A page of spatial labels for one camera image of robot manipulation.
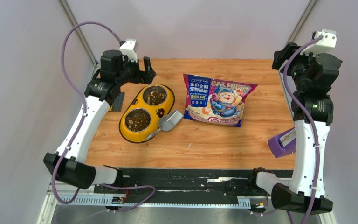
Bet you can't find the purple cable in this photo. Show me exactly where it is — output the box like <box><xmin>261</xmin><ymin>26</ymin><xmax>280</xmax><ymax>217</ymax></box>
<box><xmin>51</xmin><ymin>21</ymin><xmax>156</xmax><ymax>214</ymax></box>
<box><xmin>250</xmin><ymin>35</ymin><xmax>325</xmax><ymax>224</ymax></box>

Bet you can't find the yellow double pet bowl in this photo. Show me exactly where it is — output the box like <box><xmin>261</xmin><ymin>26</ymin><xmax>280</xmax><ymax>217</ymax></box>
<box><xmin>119</xmin><ymin>84</ymin><xmax>175</xmax><ymax>143</ymax></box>

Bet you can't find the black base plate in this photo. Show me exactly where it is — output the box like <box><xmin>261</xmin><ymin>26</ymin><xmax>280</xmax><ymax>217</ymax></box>
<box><xmin>64</xmin><ymin>167</ymin><xmax>294</xmax><ymax>205</ymax></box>

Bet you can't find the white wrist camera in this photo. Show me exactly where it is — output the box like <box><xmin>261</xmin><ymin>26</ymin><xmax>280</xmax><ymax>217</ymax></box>
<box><xmin>119</xmin><ymin>39</ymin><xmax>138</xmax><ymax>63</ymax></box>
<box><xmin>300</xmin><ymin>29</ymin><xmax>337</xmax><ymax>56</ymax></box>

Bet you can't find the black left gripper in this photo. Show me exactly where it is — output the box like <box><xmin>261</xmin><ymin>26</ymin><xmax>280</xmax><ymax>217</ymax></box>
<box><xmin>115</xmin><ymin>54</ymin><xmax>155</xmax><ymax>86</ymax></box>

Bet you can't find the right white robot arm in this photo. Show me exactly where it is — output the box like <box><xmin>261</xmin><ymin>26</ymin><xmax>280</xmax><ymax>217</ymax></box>
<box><xmin>247</xmin><ymin>35</ymin><xmax>342</xmax><ymax>216</ymax></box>

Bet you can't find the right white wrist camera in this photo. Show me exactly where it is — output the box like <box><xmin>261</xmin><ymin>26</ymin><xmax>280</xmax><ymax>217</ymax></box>
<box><xmin>300</xmin><ymin>29</ymin><xmax>337</xmax><ymax>56</ymax></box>

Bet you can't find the purple object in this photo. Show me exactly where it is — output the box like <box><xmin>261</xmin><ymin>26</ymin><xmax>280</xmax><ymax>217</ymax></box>
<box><xmin>268</xmin><ymin>128</ymin><xmax>296</xmax><ymax>158</ymax></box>

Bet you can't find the silver metal scoop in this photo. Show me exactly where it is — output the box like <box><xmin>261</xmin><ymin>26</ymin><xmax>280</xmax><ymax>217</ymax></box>
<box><xmin>145</xmin><ymin>110</ymin><xmax>184</xmax><ymax>141</ymax></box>

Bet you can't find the dark grey toy baseplate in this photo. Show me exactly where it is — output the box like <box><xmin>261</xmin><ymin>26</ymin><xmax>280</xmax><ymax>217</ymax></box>
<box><xmin>109</xmin><ymin>92</ymin><xmax>125</xmax><ymax>112</ymax></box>

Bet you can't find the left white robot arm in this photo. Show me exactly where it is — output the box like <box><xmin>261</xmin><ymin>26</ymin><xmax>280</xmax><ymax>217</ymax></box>
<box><xmin>43</xmin><ymin>50</ymin><xmax>156</xmax><ymax>193</ymax></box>

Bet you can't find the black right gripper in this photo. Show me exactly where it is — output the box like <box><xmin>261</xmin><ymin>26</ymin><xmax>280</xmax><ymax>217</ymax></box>
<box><xmin>273</xmin><ymin>42</ymin><xmax>323</xmax><ymax>91</ymax></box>

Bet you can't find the colourful pet food bag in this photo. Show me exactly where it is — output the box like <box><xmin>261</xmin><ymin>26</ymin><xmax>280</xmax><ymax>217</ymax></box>
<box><xmin>183</xmin><ymin>73</ymin><xmax>258</xmax><ymax>127</ymax></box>

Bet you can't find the brown pet food kibble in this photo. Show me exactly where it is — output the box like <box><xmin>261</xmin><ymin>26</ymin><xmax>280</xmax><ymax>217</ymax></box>
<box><xmin>124</xmin><ymin>89</ymin><xmax>167</xmax><ymax>133</ymax></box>

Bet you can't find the white slotted cable duct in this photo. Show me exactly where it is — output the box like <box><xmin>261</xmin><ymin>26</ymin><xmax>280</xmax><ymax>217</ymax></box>
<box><xmin>56</xmin><ymin>195</ymin><xmax>251</xmax><ymax>209</ymax></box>

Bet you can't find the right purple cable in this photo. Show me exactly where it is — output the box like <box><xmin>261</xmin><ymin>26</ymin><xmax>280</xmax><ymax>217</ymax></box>
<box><xmin>250</xmin><ymin>35</ymin><xmax>325</xmax><ymax>224</ymax></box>

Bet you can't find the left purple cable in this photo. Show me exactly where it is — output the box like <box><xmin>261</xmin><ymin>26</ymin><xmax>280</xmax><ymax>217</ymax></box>
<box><xmin>51</xmin><ymin>21</ymin><xmax>156</xmax><ymax>214</ymax></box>

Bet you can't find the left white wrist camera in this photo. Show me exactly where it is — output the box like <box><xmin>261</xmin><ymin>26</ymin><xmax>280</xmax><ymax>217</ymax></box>
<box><xmin>119</xmin><ymin>39</ymin><xmax>138</xmax><ymax>63</ymax></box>

